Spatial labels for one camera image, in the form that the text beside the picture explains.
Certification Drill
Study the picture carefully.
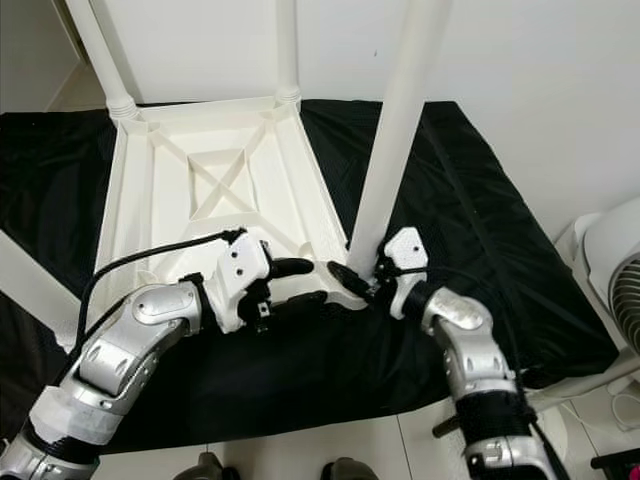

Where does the grey left robot foot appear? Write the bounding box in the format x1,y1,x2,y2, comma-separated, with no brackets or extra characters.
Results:
182,453,241,480

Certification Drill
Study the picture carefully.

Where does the black metal table leg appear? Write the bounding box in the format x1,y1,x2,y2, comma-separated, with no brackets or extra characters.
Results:
432,412,471,439

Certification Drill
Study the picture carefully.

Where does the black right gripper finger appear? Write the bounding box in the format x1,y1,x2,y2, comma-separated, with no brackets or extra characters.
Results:
326,261,371,299

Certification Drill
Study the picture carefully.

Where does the grey right robot foot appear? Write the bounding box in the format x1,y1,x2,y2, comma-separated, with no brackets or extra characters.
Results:
318,458,376,480

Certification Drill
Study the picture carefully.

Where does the black metal rack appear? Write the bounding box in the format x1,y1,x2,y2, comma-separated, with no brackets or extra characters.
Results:
592,448,640,476

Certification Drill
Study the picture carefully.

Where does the black table cloth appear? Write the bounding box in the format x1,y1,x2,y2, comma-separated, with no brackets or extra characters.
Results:
0,97,619,451

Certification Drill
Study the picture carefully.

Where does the white plastic table top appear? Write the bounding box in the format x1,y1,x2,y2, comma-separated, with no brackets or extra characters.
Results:
85,92,366,321

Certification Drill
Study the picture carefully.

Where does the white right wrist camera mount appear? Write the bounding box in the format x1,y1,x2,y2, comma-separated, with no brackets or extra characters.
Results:
380,227,429,319

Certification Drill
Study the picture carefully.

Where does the grey robot foot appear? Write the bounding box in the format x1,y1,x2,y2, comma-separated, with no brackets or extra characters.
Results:
318,458,376,480
182,453,241,480

